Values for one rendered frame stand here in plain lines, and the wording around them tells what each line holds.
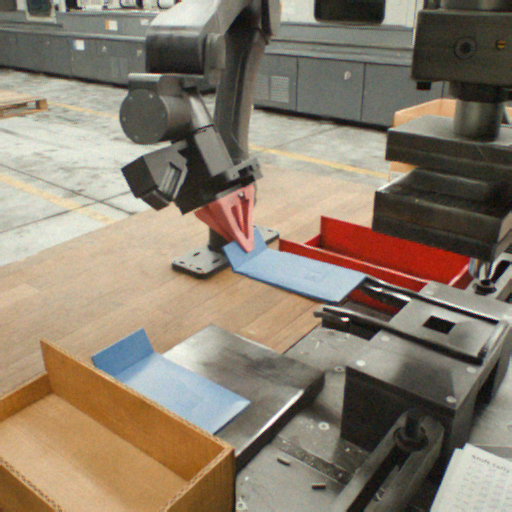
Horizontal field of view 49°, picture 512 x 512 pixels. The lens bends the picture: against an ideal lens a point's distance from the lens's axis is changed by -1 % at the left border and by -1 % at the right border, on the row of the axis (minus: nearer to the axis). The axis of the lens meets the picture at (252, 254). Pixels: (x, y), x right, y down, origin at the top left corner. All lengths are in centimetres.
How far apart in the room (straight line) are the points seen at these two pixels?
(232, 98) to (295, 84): 534
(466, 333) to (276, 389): 19
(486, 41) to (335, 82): 547
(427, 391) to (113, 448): 29
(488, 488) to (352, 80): 543
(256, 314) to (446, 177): 36
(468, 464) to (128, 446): 30
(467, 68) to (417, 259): 45
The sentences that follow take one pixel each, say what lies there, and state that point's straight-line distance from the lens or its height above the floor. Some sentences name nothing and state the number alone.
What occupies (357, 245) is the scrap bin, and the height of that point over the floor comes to 93.
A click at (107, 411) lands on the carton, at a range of 57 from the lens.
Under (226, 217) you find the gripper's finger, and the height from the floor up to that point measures 105.
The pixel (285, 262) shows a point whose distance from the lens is 68.
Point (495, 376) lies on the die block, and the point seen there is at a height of 93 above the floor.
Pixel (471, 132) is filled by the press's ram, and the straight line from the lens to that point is 49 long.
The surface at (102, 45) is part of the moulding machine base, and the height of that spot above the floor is 56.
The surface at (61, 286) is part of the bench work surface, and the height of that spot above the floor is 90.
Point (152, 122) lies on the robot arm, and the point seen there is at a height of 116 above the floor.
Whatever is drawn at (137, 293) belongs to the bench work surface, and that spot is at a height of 90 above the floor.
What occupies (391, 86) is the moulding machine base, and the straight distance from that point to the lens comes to 560.
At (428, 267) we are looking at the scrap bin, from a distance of 86.
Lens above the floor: 129
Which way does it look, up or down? 25 degrees down
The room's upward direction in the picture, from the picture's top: straight up
